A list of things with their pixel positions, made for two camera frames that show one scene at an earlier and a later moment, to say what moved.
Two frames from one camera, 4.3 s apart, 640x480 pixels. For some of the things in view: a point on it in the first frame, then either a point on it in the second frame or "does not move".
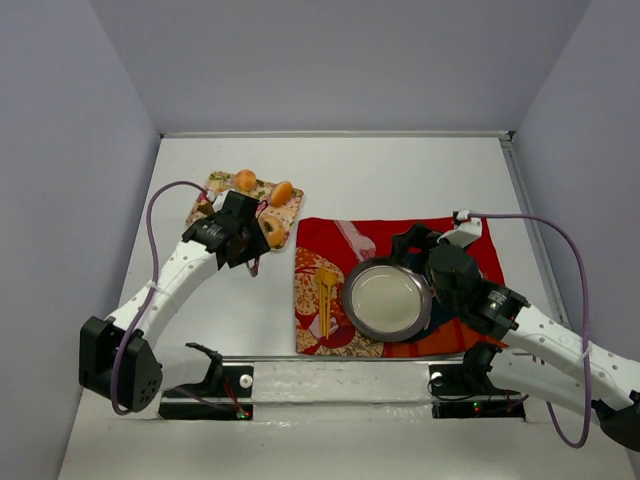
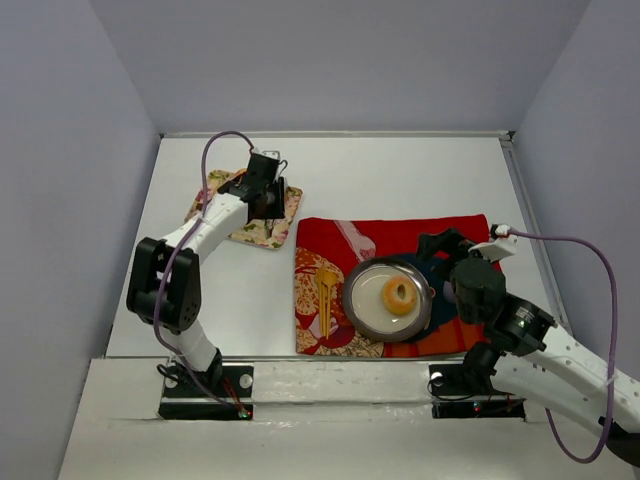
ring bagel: (273, 230) -> (391, 298)
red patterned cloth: (327, 252) does not move
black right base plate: (453, 396) does not move
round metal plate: (387, 300) does not move
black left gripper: (248, 242) -> (275, 198)
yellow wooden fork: (325, 279) does not move
